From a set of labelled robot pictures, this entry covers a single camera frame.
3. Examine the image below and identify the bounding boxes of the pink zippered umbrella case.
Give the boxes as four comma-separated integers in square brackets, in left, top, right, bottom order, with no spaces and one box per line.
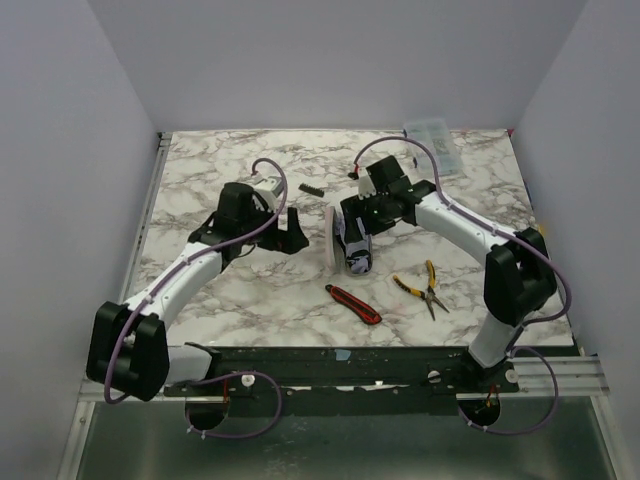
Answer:
[324,206,373,276]

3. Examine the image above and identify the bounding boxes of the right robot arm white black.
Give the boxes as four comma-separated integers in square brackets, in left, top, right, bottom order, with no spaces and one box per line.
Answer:
[334,156,557,370]

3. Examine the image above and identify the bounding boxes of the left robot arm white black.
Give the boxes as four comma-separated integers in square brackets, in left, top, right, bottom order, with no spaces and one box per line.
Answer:
[86,177,309,403]

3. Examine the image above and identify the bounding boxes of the small black comb piece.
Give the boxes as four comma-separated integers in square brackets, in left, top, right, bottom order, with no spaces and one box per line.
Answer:
[299,183,325,198]

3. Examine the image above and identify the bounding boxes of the clear plastic screw box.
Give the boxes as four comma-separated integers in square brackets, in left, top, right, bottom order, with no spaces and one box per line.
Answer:
[403,118,463,176]

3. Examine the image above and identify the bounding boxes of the red black utility knife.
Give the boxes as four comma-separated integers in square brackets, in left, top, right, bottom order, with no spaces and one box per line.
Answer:
[325,284,382,326]

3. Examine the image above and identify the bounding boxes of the yellow black needle-nose pliers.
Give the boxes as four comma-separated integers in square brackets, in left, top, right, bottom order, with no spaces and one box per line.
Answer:
[392,260,449,321]

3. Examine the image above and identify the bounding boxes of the blue tape piece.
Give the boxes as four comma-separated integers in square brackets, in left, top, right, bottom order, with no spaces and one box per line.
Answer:
[334,349,351,361]

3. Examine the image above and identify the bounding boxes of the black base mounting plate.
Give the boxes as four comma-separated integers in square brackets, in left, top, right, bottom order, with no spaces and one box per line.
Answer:
[163,347,519,418]

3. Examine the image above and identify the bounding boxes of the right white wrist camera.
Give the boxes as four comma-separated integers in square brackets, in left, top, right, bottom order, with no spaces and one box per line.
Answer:
[357,169,377,200]

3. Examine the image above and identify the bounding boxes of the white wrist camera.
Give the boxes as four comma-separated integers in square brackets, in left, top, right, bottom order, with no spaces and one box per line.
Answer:
[357,169,377,200]
[253,176,284,212]

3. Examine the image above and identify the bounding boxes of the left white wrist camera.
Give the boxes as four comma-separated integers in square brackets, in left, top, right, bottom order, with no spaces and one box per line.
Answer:
[253,176,284,212]

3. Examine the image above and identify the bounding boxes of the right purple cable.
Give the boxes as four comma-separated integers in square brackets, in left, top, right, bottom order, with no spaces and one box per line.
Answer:
[352,136,574,435]

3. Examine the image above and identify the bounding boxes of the aluminium frame rail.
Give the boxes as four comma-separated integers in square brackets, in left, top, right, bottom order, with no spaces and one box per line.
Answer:
[87,345,609,401]

